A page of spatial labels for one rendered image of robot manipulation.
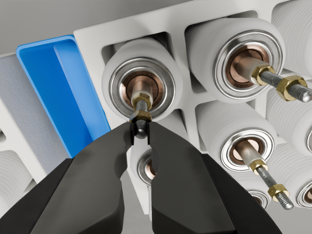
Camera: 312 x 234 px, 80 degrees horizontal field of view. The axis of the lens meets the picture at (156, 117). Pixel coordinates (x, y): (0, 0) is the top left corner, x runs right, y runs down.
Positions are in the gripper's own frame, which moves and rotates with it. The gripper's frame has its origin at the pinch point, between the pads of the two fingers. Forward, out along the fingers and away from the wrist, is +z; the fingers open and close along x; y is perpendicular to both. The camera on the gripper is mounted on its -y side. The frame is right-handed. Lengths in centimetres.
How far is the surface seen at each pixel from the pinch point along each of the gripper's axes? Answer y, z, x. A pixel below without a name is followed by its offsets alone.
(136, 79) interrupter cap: -0.5, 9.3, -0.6
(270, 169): 19.0, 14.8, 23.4
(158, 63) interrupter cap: -2.3, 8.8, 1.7
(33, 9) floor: -8.2, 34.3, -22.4
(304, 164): 14.8, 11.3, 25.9
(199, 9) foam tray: -7.5, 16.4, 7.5
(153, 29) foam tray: -5.2, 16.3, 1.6
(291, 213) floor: 62, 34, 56
